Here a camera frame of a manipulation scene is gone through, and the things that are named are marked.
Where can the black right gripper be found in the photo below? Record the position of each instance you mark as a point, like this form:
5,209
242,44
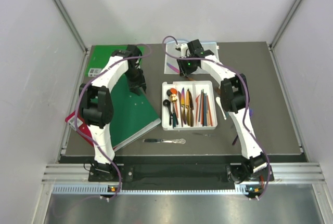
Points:
183,70

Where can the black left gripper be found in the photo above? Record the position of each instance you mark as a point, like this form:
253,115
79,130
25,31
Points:
139,82

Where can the iridescent knife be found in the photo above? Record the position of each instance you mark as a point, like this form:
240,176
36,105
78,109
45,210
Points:
173,68
183,106

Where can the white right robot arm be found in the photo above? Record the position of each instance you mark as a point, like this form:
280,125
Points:
234,98

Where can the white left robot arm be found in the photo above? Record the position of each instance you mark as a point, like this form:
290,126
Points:
95,103

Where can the orange spoon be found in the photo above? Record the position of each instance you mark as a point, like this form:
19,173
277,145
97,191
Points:
173,91

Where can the black measuring spoon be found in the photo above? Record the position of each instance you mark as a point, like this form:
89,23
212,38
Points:
167,104

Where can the gold spoon in tray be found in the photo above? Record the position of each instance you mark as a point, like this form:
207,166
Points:
173,98

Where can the copper knife in tray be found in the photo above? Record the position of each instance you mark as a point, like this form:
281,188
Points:
191,108

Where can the orange chopstick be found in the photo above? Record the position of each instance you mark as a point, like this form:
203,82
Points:
209,121

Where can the white cutlery tray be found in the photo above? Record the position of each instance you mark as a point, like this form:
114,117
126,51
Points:
195,87

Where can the brown wooden spoon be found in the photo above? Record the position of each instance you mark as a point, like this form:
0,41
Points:
218,90

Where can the white ceramic spoon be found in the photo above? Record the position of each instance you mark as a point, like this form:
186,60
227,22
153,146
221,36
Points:
218,101

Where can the light green plastic folder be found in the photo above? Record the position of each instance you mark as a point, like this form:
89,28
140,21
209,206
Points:
100,55

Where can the silver ornate butter knife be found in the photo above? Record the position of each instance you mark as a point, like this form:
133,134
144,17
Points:
175,141

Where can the small dark dessert fork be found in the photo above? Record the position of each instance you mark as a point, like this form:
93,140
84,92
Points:
203,134

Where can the purple plastic fork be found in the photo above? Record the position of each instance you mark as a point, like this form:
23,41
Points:
236,138

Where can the dark green ring binder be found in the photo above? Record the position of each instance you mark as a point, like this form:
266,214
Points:
133,115

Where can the black mounting base plate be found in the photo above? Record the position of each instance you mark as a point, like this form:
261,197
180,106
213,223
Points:
188,174

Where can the aluminium frame rail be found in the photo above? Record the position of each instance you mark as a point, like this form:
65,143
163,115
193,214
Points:
68,21

